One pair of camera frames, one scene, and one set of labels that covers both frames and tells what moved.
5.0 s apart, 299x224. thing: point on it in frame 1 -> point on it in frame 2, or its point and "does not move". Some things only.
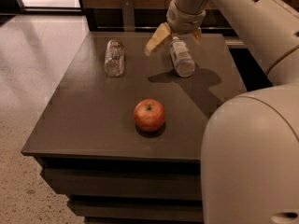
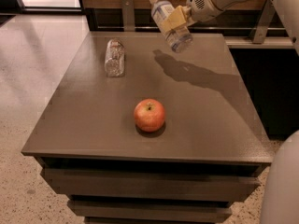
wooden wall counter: x=102 y=7 does not move
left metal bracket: x=128 y=11 does not move
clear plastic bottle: x=114 y=58 does not move
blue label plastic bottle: x=182 y=58 -> x=180 y=38
